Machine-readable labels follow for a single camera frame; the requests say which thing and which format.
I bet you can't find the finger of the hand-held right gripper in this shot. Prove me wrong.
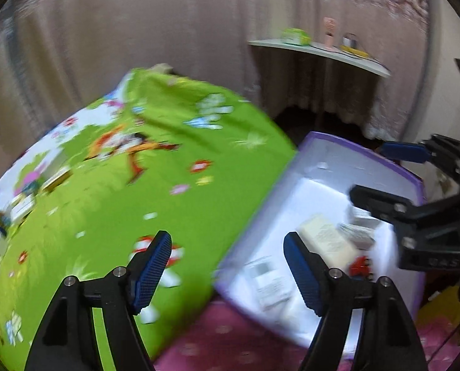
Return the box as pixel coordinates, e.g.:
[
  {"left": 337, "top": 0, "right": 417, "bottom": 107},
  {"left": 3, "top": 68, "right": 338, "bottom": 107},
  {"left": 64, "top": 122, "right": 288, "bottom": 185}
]
[
  {"left": 380, "top": 134, "right": 460, "bottom": 186},
  {"left": 349, "top": 185, "right": 447, "bottom": 232}
]

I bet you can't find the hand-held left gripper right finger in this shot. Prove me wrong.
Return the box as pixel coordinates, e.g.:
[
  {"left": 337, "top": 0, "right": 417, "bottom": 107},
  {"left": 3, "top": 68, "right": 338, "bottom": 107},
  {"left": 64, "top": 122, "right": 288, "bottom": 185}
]
[{"left": 283, "top": 232, "right": 428, "bottom": 371}]

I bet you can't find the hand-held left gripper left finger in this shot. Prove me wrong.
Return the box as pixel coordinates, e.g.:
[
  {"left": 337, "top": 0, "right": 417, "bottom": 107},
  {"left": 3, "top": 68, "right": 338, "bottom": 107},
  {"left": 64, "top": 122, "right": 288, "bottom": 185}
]
[{"left": 25, "top": 230, "right": 173, "bottom": 371}]

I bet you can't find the white box with barcode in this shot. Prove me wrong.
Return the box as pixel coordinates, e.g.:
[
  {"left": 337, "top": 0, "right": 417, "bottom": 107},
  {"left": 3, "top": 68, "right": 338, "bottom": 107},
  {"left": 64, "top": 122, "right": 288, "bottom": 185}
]
[{"left": 245, "top": 257, "right": 294, "bottom": 312}]

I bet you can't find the beige box with line drawing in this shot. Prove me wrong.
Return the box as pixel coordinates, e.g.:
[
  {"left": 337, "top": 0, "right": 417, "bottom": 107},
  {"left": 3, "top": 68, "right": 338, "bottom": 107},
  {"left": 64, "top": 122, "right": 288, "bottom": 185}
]
[{"left": 299, "top": 214, "right": 359, "bottom": 268}]

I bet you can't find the orange toy truck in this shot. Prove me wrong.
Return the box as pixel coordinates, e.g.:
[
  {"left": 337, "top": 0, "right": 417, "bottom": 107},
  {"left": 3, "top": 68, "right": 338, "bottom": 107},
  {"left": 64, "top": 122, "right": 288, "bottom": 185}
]
[{"left": 348, "top": 255, "right": 374, "bottom": 279}]

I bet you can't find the white storage box purple rim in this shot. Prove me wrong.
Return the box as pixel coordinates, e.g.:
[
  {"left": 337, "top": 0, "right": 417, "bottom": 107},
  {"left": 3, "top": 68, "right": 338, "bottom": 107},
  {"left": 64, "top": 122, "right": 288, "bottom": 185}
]
[{"left": 214, "top": 131, "right": 426, "bottom": 350}]

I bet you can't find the yellow bag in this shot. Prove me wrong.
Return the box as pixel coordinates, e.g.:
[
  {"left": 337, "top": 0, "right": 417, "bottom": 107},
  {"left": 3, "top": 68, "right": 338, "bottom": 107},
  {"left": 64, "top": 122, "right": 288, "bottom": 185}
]
[{"left": 417, "top": 285, "right": 460, "bottom": 335}]

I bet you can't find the green cartoon printed blanket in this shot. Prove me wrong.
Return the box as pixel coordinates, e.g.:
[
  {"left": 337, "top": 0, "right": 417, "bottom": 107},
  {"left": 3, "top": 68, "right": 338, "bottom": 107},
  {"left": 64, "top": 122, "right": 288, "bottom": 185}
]
[{"left": 0, "top": 67, "right": 298, "bottom": 371}]

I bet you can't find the pink patterned rug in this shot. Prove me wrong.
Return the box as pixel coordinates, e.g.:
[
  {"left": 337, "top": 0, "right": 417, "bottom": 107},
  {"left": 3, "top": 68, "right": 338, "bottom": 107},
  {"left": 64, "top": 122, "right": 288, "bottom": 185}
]
[{"left": 154, "top": 297, "right": 460, "bottom": 371}]

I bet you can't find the yellow flat item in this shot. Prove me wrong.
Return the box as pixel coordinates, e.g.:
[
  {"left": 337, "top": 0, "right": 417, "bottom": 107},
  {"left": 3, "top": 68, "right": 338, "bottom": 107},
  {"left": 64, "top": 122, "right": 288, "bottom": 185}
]
[{"left": 340, "top": 45, "right": 370, "bottom": 58}]

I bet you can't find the white side table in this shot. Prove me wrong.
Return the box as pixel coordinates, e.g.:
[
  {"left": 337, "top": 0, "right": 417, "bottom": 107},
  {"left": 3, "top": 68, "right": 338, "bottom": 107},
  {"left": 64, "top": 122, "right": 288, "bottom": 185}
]
[{"left": 248, "top": 38, "right": 392, "bottom": 79}]

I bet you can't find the pink bottle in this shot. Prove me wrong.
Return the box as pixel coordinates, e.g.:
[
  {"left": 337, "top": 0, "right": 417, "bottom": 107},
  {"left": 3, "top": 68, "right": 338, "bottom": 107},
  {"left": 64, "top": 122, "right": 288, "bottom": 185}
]
[{"left": 323, "top": 17, "right": 337, "bottom": 49}]

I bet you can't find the large flat white box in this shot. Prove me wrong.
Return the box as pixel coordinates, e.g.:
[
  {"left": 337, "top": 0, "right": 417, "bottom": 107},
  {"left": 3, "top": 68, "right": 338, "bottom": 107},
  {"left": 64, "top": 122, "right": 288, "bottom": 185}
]
[{"left": 44, "top": 149, "right": 73, "bottom": 178}]

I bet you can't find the green toy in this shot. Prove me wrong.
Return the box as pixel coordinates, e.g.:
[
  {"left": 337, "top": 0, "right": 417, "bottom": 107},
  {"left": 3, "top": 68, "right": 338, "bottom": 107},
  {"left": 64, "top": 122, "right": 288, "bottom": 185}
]
[{"left": 283, "top": 27, "right": 312, "bottom": 47}]

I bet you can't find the beige patterned curtain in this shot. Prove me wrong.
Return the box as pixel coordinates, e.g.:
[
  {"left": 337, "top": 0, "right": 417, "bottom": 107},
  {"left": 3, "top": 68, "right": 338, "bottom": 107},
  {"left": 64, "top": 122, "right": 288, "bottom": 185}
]
[{"left": 0, "top": 0, "right": 458, "bottom": 202}]

